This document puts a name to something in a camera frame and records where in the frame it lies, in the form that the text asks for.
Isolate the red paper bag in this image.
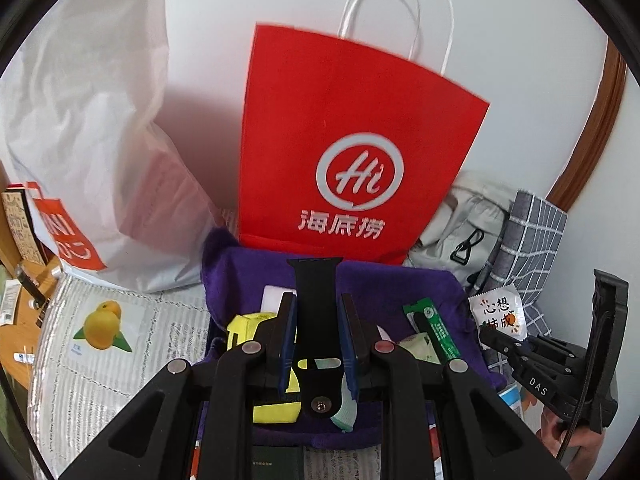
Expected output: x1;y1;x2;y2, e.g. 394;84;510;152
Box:
237;0;491;266

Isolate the white shopping bag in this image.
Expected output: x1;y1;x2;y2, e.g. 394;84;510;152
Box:
0;0;226;295

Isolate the fruit print bedsheet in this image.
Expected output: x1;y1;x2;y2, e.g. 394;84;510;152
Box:
27;210;546;480

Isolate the brown book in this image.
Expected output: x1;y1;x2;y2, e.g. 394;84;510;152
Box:
0;185;48;266

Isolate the blue box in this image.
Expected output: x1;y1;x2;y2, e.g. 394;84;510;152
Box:
497;379;541;428

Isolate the brown wooden door frame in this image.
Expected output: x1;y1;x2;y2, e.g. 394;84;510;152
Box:
545;37;628;213

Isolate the dark green gold box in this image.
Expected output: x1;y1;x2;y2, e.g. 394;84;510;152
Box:
250;445;306;480

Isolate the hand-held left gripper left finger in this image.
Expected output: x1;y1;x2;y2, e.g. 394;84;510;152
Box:
57;292;301;480

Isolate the grey bag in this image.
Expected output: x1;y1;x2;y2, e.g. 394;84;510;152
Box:
407;170;516;286

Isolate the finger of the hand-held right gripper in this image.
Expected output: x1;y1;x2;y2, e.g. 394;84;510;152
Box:
520;334;588;361
477;327;538;376

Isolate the white tube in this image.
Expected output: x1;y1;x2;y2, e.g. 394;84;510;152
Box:
0;280;21;326

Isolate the green sachet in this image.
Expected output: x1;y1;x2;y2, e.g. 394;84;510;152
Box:
402;297;461;363

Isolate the black watch strap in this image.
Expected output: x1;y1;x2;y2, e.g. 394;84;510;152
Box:
286;256;346;418

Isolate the black cable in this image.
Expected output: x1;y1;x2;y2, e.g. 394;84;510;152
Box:
555;305;608;463

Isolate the person's right hand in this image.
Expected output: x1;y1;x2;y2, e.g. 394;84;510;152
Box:
540;395;608;461

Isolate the white orange-print snack sachet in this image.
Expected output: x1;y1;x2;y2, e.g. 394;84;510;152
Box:
468;282;526;343

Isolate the yellow felt pouch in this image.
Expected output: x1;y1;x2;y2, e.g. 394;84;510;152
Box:
226;312;301;411

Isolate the pale teal watch strap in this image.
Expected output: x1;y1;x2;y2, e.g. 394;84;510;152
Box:
297;357;358;433

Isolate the purple towel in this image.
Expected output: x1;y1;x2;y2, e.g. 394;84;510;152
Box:
192;227;508;448

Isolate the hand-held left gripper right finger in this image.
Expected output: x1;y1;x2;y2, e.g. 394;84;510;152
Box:
340;292;573;480

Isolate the grey checked cloth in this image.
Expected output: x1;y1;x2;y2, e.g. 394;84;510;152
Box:
467;189;568;376

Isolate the wooden desk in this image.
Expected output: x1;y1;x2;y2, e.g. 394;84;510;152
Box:
0;240;63;391

